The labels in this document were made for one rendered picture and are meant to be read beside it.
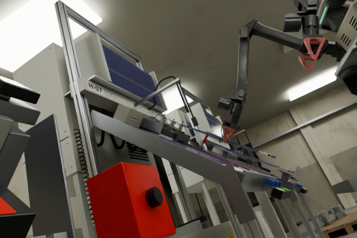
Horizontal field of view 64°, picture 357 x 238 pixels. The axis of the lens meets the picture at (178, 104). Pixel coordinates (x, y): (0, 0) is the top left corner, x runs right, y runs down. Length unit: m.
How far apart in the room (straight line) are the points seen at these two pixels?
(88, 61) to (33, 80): 0.31
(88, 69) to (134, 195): 1.05
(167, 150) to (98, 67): 0.66
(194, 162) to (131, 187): 0.44
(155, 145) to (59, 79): 0.66
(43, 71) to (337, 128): 8.25
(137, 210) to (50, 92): 1.06
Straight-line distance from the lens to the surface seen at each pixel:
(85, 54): 1.62
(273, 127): 9.07
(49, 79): 1.58
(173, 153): 1.04
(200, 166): 0.99
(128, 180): 0.60
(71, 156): 1.34
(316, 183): 8.83
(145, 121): 1.51
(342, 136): 9.05
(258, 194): 1.83
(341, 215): 5.44
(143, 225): 0.59
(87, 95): 1.37
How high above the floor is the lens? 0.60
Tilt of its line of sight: 25 degrees up
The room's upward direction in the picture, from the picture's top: 21 degrees counter-clockwise
